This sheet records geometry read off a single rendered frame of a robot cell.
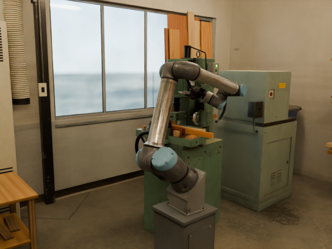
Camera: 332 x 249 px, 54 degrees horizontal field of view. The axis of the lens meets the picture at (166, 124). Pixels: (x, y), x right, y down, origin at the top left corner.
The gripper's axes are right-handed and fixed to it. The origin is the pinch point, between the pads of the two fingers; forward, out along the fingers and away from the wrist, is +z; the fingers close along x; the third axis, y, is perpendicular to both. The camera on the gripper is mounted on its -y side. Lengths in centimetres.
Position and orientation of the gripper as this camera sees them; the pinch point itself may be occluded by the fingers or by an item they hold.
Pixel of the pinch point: (182, 84)
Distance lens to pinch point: 259.0
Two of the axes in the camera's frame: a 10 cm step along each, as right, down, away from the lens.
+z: -8.7, -4.8, 0.7
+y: 1.3, -3.7, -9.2
